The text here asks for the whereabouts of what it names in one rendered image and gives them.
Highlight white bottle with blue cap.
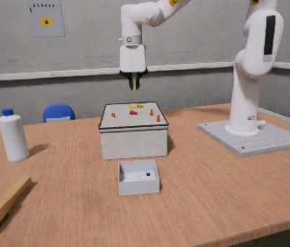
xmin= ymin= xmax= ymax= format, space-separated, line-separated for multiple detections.
xmin=0 ymin=109 xmax=30 ymax=162

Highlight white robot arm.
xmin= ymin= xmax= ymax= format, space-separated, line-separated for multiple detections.
xmin=118 ymin=0 xmax=284 ymax=137

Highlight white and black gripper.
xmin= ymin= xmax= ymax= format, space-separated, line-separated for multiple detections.
xmin=119 ymin=44 xmax=149 ymax=90

